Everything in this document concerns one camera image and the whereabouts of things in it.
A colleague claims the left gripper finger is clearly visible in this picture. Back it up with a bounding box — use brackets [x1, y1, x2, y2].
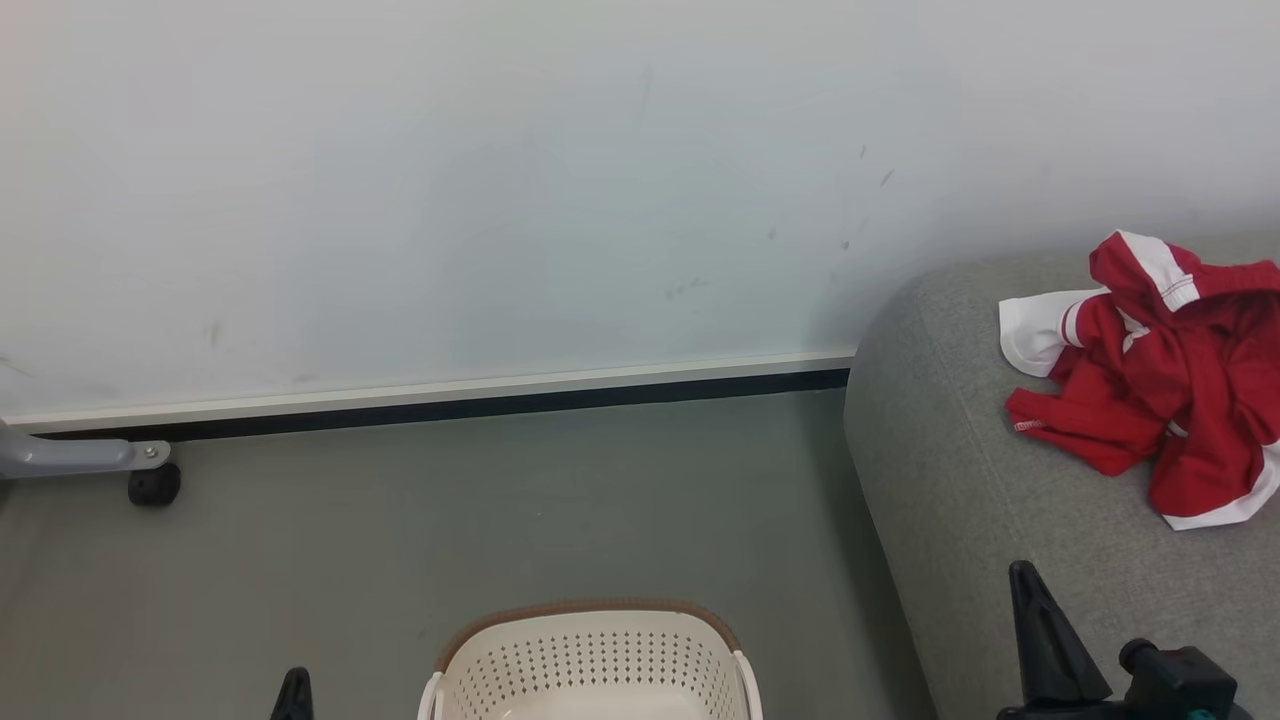
[269, 666, 315, 720]

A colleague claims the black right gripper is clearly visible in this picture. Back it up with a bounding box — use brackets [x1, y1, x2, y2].
[996, 560, 1253, 720]

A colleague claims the red and white garment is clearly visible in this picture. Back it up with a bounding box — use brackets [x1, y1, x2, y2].
[997, 230, 1280, 532]

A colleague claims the beige perforated plastic laundry basket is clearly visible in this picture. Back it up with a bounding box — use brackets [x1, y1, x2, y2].
[417, 599, 765, 720]

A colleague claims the grey fabric sofa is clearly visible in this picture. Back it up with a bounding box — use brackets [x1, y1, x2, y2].
[843, 232, 1280, 720]

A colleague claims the grey metal leg black caster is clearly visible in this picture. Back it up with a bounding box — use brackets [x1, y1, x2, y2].
[0, 418, 183, 507]

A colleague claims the white and black baseboard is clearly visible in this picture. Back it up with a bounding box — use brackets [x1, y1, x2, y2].
[0, 349, 857, 443]

